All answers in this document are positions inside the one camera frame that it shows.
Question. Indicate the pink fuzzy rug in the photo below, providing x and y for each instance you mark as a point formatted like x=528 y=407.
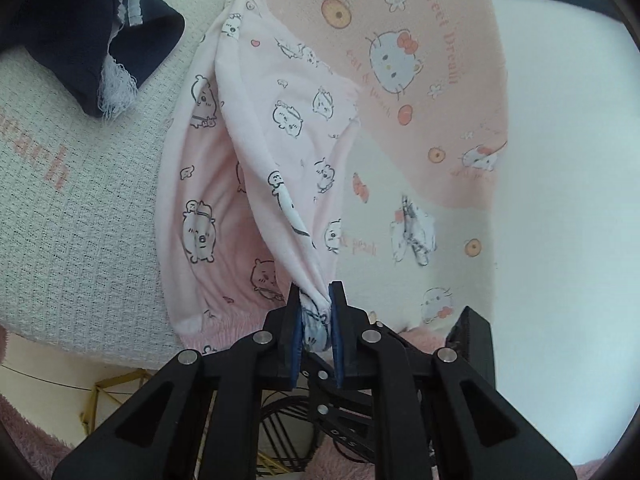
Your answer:
x=25 y=435

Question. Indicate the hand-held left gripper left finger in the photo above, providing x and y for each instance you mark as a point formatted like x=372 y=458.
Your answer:
x=296 y=340

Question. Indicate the navy blue cloth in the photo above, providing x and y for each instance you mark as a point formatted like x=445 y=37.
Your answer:
x=60 y=25

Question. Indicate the pink cartoon cat printed blanket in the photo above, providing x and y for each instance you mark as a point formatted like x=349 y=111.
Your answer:
x=75 y=235

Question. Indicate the pink printed pajama pants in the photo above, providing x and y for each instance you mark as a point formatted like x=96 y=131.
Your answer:
x=220 y=185

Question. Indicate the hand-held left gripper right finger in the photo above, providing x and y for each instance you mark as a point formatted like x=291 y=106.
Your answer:
x=335 y=345

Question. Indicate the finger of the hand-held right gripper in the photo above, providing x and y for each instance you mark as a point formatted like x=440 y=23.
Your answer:
x=472 y=340
x=345 y=425

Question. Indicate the white printed folded cloth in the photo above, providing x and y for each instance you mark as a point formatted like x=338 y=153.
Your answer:
x=415 y=230

